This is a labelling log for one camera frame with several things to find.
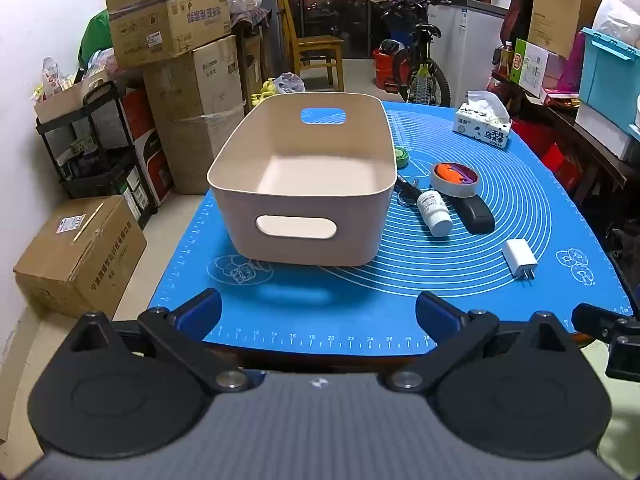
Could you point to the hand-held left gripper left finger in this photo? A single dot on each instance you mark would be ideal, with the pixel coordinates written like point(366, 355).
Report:
point(202, 312)

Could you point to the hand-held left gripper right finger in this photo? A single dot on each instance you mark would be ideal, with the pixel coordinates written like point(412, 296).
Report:
point(436, 310)

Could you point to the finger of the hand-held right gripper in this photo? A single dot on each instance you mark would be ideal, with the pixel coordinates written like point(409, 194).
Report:
point(597, 320)

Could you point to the white pill bottle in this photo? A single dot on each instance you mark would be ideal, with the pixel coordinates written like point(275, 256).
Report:
point(434, 212)

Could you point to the black remote control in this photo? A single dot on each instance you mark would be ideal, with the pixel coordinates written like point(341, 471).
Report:
point(477, 215)

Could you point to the white tape roll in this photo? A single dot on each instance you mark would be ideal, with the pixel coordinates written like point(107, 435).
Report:
point(452, 191)

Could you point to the orange purple utility knife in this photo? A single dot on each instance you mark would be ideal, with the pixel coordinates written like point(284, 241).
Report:
point(456, 173)

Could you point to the beige plastic storage bin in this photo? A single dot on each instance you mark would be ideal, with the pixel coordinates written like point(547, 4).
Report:
point(300, 170)

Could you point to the blue silicone mat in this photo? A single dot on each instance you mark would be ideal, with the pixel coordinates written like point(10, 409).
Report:
point(380, 300)

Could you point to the white charger plug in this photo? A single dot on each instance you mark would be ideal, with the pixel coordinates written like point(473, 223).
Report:
point(519, 256)

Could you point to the taped flat cardboard box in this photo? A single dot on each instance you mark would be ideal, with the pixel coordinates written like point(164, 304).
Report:
point(75, 255)

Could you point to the red white appliance box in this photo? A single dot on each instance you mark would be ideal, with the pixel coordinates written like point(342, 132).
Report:
point(150, 155)

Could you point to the black rack cart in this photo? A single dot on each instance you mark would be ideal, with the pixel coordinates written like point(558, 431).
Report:
point(100, 160)

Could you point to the white tissue pack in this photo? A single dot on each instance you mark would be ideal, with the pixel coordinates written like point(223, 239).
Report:
point(482, 127)

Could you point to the large wrapped cardboard box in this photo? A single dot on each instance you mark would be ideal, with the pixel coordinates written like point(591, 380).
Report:
point(195, 110)

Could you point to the yellow detergent bottle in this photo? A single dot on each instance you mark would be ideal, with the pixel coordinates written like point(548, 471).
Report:
point(262, 95)

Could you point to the black green bicycle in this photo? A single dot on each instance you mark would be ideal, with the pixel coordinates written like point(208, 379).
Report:
point(425, 72)

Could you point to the teal storage crate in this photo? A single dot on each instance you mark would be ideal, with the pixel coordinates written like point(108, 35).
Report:
point(607, 80)

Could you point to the grey plastic bag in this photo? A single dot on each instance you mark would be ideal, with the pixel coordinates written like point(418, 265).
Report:
point(290, 83)

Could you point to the red bucket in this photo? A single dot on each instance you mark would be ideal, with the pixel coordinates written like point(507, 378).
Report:
point(385, 67)

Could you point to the orange drink bottle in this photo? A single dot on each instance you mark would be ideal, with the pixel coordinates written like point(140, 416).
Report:
point(505, 60)

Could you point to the green white carton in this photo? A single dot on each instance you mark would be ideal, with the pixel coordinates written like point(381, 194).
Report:
point(530, 67)

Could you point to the white chest freezer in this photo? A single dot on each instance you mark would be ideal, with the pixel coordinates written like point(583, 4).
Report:
point(470, 50)

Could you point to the wooden chair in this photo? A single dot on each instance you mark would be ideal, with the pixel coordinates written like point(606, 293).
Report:
point(317, 47)

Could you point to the open printed cardboard box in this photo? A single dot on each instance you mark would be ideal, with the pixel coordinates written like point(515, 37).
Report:
point(165, 25)

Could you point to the white plastic bag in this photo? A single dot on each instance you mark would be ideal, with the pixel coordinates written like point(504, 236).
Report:
point(620, 10)

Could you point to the tall plain cardboard box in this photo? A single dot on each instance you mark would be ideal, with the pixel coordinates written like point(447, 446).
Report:
point(562, 5)

